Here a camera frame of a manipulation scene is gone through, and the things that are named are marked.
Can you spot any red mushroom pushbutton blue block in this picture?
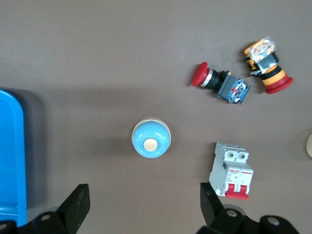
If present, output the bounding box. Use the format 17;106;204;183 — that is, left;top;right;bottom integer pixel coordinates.
191;61;251;105

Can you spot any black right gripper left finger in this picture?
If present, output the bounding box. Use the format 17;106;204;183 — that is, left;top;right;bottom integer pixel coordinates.
0;184;91;234

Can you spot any white red circuit breaker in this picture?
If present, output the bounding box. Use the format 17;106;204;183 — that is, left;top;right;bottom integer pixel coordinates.
209;142;254;200

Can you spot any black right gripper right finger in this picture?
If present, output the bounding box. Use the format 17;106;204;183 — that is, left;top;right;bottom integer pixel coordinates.
196;182;300;234

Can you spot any brown table cover mat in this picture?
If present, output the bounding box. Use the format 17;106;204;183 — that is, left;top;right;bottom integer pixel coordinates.
0;0;312;234

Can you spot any orange emergency stop button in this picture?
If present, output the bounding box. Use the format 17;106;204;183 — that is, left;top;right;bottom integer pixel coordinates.
243;36;294;95

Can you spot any blue desk bell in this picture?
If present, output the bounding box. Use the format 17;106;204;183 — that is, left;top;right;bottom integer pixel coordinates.
306;133;312;159
131;117;172;159

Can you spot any blue plastic tray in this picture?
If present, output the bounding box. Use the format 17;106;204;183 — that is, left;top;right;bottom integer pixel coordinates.
0;89;27;227

